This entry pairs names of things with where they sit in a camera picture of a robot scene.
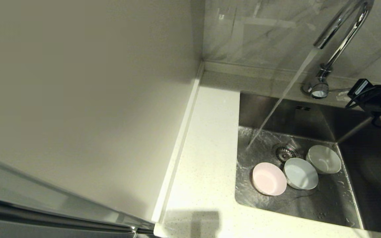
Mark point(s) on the pink ceramic bowl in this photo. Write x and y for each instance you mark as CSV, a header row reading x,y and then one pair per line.
x,y
269,179

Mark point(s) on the chrome gooseneck faucet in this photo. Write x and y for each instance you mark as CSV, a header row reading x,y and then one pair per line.
x,y
347,36

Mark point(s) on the round metal drain strainer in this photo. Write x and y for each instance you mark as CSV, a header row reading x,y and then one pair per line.
x,y
283,151

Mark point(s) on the stainless steel sink basin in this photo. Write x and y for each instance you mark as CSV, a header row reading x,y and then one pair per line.
x,y
309,205

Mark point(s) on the white ceramic bowl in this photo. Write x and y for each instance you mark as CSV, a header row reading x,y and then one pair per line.
x,y
301,173
325,159

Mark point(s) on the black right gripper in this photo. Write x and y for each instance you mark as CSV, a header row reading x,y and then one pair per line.
x,y
362,91

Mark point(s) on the white counter edge strip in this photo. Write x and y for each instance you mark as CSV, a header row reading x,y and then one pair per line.
x,y
177,148

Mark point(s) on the white cabinet side panel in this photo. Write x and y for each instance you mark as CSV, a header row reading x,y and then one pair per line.
x,y
78,99

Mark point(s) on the running water stream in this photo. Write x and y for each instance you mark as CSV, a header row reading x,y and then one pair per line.
x,y
283,96

